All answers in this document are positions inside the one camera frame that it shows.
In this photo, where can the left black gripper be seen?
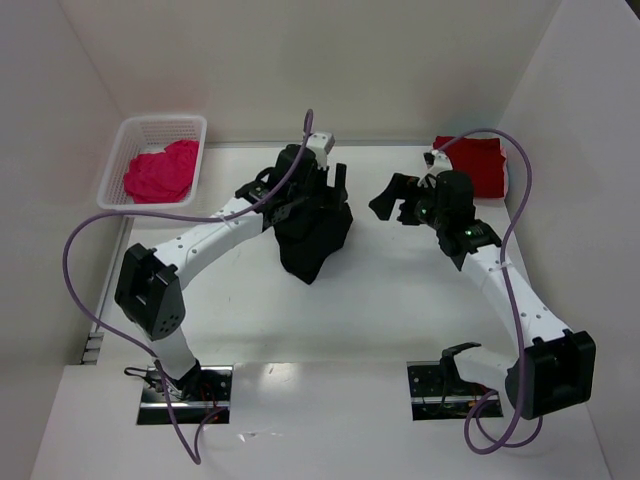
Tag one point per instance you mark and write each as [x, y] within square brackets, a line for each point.
[329, 190]

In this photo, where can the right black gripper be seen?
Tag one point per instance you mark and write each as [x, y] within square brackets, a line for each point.
[407, 201]

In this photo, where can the black t shirt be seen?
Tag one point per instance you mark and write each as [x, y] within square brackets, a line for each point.
[306, 241]

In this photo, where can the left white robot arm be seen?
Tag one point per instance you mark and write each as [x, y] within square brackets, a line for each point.
[152, 281]

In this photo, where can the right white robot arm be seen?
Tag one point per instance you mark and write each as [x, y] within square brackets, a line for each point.
[553, 367]

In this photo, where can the folded red t shirt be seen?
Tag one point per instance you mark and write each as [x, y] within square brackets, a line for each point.
[481, 160]

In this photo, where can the magenta t shirt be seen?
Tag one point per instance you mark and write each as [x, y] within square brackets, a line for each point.
[163, 177]

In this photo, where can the white plastic basket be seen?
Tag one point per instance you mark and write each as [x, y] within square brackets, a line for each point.
[148, 134]

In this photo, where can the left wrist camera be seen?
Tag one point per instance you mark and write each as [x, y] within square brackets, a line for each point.
[321, 144]

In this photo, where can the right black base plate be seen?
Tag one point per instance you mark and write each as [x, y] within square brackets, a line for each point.
[431, 399]

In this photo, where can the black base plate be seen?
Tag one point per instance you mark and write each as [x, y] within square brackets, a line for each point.
[213, 396]
[431, 399]

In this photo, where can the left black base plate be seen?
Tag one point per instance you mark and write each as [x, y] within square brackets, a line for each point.
[213, 396]

